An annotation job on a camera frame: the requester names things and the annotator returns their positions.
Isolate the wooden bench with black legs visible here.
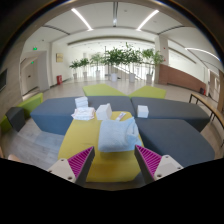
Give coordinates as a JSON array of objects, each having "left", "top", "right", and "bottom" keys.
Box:
[{"left": 188, "top": 93, "right": 224, "bottom": 148}]

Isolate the green ottoman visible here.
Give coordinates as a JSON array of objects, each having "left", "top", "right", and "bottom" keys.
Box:
[
  {"left": 82, "top": 83, "right": 128, "bottom": 98},
  {"left": 0, "top": 92, "right": 44, "bottom": 134},
  {"left": 128, "top": 85, "right": 167, "bottom": 100}
]

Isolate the dark grey ottoman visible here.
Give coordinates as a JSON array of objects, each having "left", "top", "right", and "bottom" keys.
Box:
[{"left": 5, "top": 106, "right": 27, "bottom": 133}]

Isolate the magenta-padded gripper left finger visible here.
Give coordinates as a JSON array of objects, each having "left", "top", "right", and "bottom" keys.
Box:
[{"left": 47, "top": 145, "right": 96, "bottom": 188}]

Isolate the beige round stool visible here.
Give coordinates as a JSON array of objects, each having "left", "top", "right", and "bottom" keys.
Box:
[{"left": 7, "top": 153, "right": 23, "bottom": 163}]

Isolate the light blue towel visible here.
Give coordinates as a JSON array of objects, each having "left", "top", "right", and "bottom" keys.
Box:
[{"left": 97, "top": 116, "right": 143, "bottom": 154}]

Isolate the group of potted plants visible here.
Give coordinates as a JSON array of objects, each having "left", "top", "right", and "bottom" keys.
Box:
[{"left": 69, "top": 44, "right": 165, "bottom": 84}]

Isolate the white tube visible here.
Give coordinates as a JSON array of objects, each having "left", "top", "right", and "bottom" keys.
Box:
[{"left": 115, "top": 112, "right": 127, "bottom": 122}]

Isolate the dark wall screen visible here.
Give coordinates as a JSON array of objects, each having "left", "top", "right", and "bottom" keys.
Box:
[{"left": 0, "top": 69, "right": 8, "bottom": 93}]

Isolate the white wet wipes pack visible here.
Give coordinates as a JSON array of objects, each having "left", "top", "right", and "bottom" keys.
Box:
[{"left": 71, "top": 106, "right": 96, "bottom": 121}]

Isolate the large blue-grey ottoman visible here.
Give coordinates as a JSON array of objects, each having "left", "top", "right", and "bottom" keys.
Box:
[
  {"left": 134, "top": 117, "right": 216, "bottom": 168},
  {"left": 29, "top": 95, "right": 136, "bottom": 136},
  {"left": 130, "top": 96, "right": 211, "bottom": 133}
]

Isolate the stack of white tissue packs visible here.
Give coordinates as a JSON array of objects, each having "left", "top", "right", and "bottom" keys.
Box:
[{"left": 74, "top": 96, "right": 89, "bottom": 109}]

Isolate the white tissue box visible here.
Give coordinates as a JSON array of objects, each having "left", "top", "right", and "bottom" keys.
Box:
[{"left": 95, "top": 103, "right": 113, "bottom": 121}]

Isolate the yellow ottoman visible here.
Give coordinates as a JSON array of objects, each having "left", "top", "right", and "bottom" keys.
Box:
[{"left": 57, "top": 110, "right": 145, "bottom": 183}]

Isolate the group of ceiling strip lights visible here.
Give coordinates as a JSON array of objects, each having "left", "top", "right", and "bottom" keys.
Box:
[{"left": 70, "top": 7, "right": 221, "bottom": 63}]

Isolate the small white cube box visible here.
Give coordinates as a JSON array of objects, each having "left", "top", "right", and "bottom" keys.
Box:
[{"left": 136, "top": 104, "right": 150, "bottom": 119}]

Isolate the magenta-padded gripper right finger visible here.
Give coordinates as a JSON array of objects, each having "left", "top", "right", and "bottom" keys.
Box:
[{"left": 134, "top": 143, "right": 184, "bottom": 186}]

